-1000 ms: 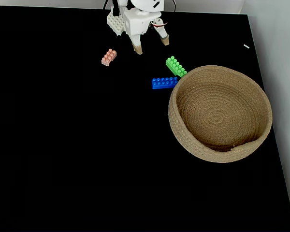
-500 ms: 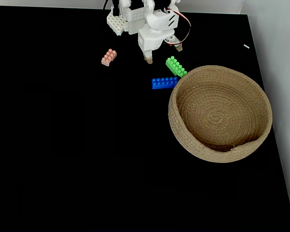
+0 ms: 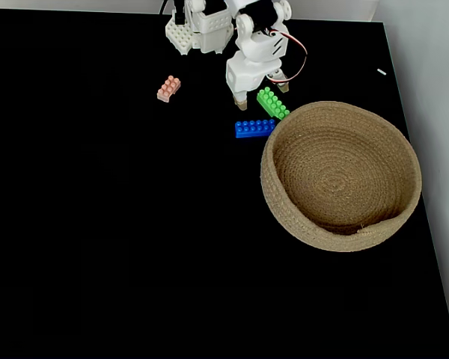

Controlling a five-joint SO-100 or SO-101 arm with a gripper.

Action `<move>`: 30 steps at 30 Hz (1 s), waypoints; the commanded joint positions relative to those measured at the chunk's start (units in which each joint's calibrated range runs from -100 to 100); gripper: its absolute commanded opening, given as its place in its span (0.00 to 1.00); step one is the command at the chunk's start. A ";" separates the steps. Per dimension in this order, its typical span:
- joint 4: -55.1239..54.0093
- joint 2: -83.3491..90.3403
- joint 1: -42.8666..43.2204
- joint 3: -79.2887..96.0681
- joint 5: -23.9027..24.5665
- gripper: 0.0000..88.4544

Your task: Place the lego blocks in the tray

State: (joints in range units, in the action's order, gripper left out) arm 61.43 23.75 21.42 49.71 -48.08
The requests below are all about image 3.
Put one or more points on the green lego block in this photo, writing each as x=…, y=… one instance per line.
x=272, y=102

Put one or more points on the blue lego block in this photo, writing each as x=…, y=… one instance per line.
x=253, y=129

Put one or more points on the pink lego block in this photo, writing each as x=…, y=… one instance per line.
x=168, y=89

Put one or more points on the small white tape piece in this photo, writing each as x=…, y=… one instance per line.
x=381, y=72

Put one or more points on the woven jute basket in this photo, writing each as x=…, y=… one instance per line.
x=340, y=179

